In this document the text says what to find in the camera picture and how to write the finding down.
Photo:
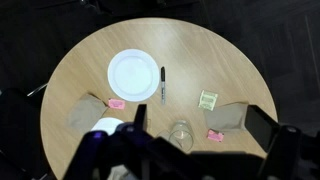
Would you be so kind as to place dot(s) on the clear glass cup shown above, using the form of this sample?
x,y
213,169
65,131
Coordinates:
x,y
180,135

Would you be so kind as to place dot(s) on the small white plate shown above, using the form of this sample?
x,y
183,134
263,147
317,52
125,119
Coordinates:
x,y
108,124

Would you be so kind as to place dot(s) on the black grey marker pen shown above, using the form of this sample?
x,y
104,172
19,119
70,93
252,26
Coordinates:
x,y
163,91

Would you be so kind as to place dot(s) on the pink sachet near plate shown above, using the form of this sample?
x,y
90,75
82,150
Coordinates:
x,y
116,104

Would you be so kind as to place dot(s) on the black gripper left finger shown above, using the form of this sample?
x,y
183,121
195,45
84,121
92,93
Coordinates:
x,y
140,120

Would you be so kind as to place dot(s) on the brown paper napkin left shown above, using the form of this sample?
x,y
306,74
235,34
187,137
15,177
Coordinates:
x,y
85,113

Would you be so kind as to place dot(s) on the yellow-green sachet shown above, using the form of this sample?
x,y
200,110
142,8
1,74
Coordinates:
x,y
207,100

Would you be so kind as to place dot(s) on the brown paper sachet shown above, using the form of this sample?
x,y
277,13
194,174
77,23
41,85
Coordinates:
x,y
149,123

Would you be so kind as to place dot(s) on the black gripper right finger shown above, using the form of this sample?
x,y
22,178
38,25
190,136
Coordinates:
x,y
261,126

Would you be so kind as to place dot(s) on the large white plate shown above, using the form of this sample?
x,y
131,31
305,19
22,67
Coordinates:
x,y
133,75

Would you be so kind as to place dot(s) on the black office chair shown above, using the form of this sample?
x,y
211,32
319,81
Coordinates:
x,y
22,154

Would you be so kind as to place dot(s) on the pink sachet near cup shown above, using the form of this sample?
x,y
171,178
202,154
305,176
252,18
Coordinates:
x,y
215,136

